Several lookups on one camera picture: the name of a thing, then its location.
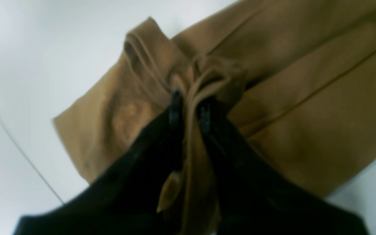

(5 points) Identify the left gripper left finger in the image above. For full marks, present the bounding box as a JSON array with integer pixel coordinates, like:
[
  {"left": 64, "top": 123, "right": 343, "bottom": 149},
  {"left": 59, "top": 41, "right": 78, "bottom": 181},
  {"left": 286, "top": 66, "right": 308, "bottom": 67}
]
[{"left": 14, "top": 91, "right": 184, "bottom": 235}]

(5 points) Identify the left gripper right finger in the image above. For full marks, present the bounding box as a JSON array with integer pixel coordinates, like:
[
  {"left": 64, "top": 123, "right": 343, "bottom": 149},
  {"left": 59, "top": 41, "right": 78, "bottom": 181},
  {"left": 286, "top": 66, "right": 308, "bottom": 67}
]
[{"left": 197, "top": 98, "right": 368, "bottom": 235}]

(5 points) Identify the brown t-shirt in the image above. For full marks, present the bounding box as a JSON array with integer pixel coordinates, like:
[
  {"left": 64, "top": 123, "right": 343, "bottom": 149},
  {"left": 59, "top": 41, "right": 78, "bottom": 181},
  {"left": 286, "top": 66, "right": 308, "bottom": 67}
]
[{"left": 53, "top": 0, "right": 376, "bottom": 235}]

